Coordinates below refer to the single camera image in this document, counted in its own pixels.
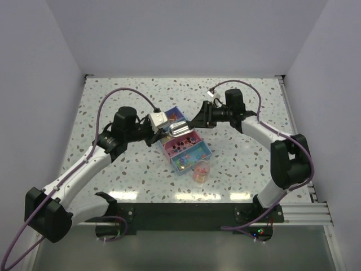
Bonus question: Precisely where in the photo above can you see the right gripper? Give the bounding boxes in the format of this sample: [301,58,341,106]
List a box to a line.
[188,100,232,129]

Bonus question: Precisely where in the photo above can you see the metal candy scoop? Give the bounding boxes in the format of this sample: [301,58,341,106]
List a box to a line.
[168,120,194,138]

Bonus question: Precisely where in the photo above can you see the four-compartment candy tray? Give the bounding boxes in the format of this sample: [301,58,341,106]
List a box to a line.
[156,106,213,176]

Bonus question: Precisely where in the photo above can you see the clear plastic jar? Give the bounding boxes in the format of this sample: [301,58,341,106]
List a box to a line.
[193,160,210,183]

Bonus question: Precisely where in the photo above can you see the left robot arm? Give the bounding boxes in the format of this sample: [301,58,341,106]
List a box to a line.
[24,106,168,243]

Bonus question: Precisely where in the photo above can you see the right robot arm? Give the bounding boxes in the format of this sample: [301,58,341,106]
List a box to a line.
[187,89,314,222]

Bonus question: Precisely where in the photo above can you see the star candies pile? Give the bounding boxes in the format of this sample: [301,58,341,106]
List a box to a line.
[173,152,207,172]

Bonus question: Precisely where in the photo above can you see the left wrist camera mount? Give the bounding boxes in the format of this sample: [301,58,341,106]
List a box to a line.
[148,112,169,133]

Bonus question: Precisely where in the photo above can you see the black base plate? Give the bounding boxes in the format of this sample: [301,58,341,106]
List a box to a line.
[83,202,284,237]

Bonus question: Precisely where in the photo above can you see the aluminium frame rail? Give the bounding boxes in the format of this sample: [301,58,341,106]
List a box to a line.
[35,75,333,226]

